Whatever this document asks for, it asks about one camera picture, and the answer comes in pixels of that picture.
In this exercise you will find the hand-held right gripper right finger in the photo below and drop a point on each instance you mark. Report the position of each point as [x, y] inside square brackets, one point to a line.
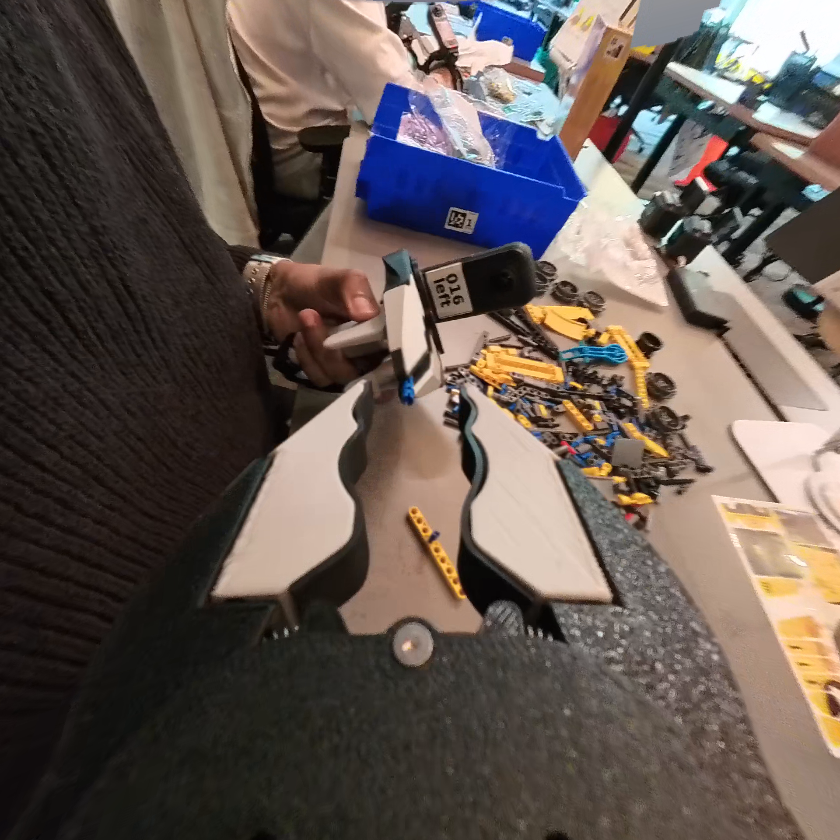
[531, 525]

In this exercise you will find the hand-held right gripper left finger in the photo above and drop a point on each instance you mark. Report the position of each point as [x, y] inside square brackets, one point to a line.
[289, 525]

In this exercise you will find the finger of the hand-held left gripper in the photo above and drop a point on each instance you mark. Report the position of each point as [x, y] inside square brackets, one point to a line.
[430, 374]
[403, 328]

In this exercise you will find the pile of toy building parts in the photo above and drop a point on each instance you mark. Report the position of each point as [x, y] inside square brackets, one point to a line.
[518, 364]

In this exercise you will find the yellow toy beam with holes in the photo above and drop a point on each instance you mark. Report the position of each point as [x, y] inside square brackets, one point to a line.
[436, 551]

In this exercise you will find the person's left forearm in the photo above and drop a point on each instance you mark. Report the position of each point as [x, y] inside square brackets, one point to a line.
[197, 295]

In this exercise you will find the person's left hand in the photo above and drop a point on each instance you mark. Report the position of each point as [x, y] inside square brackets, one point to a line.
[315, 292]

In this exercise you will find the blue plastic bin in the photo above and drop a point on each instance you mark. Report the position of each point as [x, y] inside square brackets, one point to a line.
[512, 33]
[459, 197]

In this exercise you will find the empty clear plastic bag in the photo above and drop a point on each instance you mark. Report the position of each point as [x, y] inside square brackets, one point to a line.
[610, 249]

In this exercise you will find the clear plastic bag with parts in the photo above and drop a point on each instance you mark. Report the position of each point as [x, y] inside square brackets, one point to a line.
[439, 124]

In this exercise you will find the dark grey toothed toy wheel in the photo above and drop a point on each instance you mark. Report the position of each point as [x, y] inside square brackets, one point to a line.
[649, 342]
[661, 387]

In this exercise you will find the black device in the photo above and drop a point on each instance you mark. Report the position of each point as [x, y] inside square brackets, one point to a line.
[663, 213]
[692, 239]

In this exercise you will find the black office chair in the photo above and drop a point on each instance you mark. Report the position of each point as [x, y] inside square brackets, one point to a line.
[321, 138]

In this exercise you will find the brown cardboard box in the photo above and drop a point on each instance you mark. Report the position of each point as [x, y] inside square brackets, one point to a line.
[594, 98]

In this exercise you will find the black power adapter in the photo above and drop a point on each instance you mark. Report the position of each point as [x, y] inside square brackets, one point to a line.
[695, 298]

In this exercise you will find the white book stand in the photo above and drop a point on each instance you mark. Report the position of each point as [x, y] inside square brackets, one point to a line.
[774, 453]

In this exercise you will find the yellow grey sticker sheet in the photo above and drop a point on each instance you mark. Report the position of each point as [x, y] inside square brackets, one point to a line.
[787, 590]

